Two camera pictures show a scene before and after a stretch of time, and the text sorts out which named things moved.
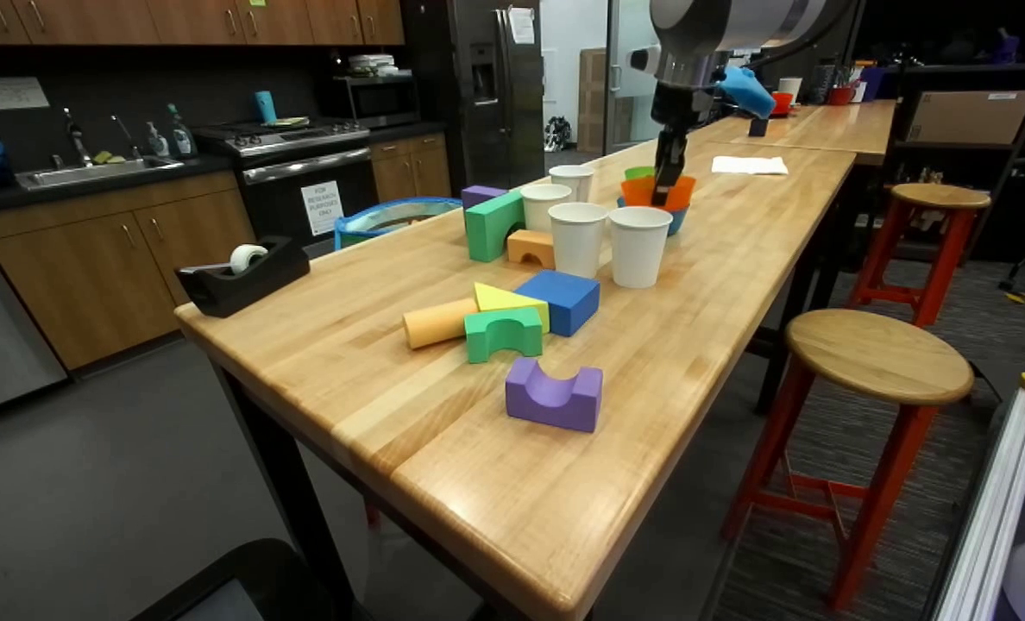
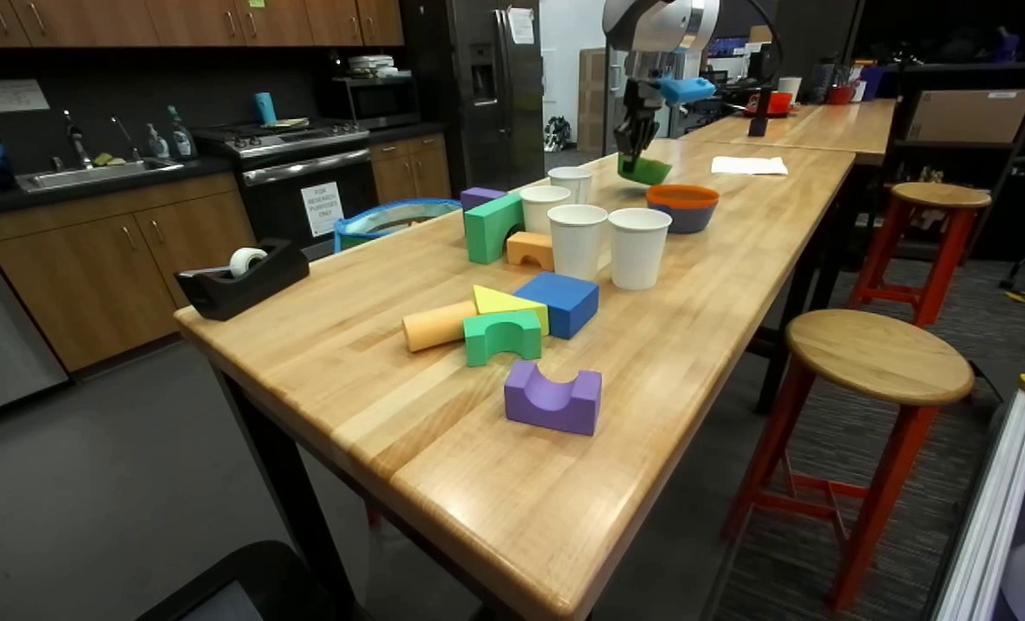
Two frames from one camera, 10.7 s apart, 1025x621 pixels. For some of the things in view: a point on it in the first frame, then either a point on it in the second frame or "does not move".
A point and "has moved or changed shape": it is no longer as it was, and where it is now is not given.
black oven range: x=301 y=179 does not move
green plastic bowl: x=640 y=173 does not move
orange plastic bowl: x=640 y=192 has moved or changed shape
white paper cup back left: x=541 y=196 does not move
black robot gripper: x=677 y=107 -> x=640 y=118
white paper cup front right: x=640 y=243 does not move
